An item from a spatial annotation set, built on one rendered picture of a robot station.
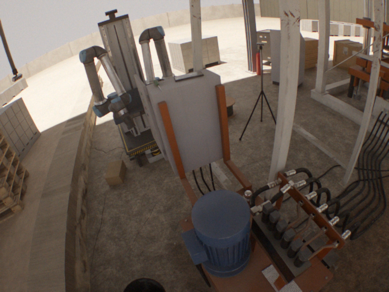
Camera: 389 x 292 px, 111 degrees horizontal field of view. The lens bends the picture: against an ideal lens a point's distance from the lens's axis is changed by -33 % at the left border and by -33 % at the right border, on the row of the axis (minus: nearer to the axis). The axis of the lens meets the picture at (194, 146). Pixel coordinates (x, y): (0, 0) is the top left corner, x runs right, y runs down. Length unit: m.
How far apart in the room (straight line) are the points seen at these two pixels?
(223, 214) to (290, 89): 0.55
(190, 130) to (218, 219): 0.68
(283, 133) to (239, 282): 0.72
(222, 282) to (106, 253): 1.30
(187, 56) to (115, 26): 3.64
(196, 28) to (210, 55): 4.54
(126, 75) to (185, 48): 3.48
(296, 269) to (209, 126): 0.92
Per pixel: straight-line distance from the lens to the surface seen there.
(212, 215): 0.69
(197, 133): 1.24
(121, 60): 2.37
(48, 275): 1.90
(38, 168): 3.22
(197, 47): 1.60
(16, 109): 4.13
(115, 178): 2.48
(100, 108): 2.14
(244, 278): 1.03
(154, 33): 2.03
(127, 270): 1.89
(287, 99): 0.87
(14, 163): 3.17
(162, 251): 1.83
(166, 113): 1.07
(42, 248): 2.08
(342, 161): 2.27
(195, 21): 1.55
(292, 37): 0.82
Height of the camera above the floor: 1.61
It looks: 37 degrees down
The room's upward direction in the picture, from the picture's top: 12 degrees counter-clockwise
